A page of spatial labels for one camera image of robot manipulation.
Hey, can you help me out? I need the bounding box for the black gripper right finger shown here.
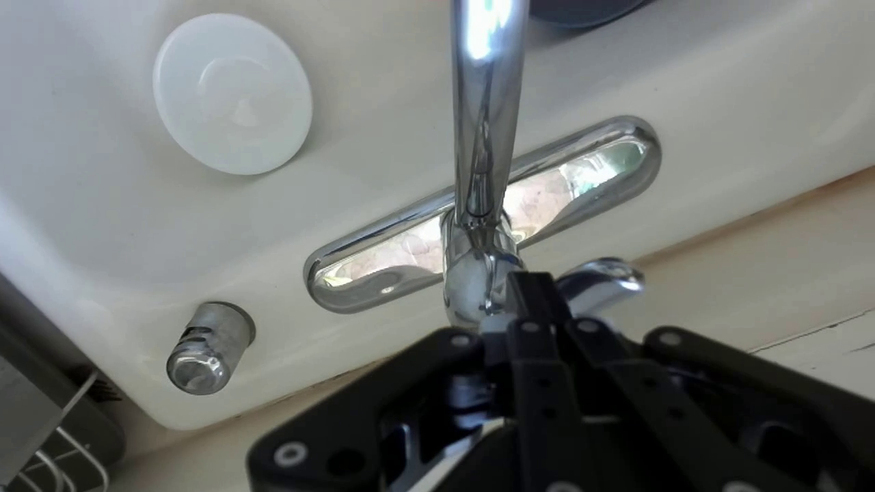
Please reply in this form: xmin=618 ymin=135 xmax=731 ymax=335
xmin=555 ymin=316 xmax=875 ymax=492

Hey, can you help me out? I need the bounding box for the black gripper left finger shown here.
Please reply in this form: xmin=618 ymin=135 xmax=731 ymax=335
xmin=245 ymin=268 xmax=588 ymax=492

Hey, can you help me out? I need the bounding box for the chrome tap spout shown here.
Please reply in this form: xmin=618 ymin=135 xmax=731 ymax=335
xmin=450 ymin=0 xmax=532 ymax=240

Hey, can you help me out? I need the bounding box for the chrome side sprayer cap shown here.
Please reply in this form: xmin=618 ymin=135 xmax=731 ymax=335
xmin=164 ymin=299 xmax=257 ymax=398

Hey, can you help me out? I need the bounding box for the white ceramic sink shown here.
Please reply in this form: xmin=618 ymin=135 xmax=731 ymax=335
xmin=0 ymin=0 xmax=875 ymax=432

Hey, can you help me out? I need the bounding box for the white round disc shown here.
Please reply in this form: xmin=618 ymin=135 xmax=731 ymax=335
xmin=150 ymin=11 xmax=314 ymax=178

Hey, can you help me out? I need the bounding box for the chrome tap base plate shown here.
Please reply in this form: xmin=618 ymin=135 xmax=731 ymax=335
xmin=301 ymin=112 xmax=666 ymax=337

